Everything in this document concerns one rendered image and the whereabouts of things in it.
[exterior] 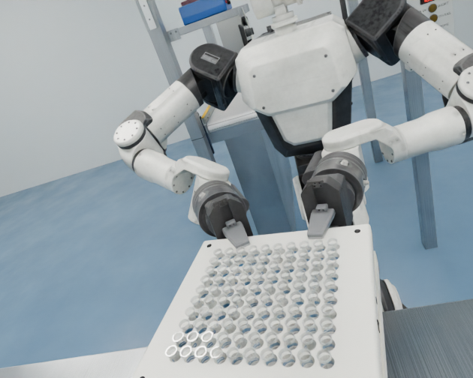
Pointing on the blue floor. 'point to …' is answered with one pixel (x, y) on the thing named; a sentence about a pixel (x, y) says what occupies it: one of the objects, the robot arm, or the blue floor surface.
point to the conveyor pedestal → (264, 181)
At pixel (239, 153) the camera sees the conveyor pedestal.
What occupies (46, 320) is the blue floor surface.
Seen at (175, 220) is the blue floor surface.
